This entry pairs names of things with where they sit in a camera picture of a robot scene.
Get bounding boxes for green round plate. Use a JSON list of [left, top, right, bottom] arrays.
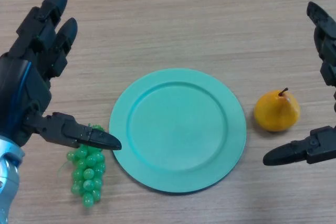
[[109, 68, 247, 195]]

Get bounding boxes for yellow pear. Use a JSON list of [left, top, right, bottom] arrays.
[[253, 87, 301, 133]]

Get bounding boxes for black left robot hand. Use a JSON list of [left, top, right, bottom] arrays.
[[0, 0, 122, 151]]

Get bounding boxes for green grape bunch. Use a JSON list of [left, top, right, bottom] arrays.
[[58, 123, 107, 210]]

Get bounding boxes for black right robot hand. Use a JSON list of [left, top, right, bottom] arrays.
[[262, 1, 336, 167]]

